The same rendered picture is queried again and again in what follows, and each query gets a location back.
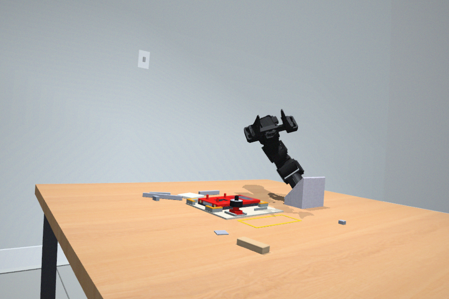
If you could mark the white and black wheel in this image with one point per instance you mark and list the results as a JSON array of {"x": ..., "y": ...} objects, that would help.
[{"x": 236, "y": 203}]

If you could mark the red rectangular plate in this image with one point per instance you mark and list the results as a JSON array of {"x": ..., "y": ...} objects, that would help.
[{"x": 224, "y": 201}]

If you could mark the tan rectangular block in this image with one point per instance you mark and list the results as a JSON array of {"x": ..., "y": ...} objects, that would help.
[{"x": 254, "y": 245}]

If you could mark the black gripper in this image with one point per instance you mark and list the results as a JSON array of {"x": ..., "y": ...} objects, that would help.
[{"x": 270, "y": 133}]

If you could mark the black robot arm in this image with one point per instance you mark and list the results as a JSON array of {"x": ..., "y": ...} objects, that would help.
[{"x": 285, "y": 165}]

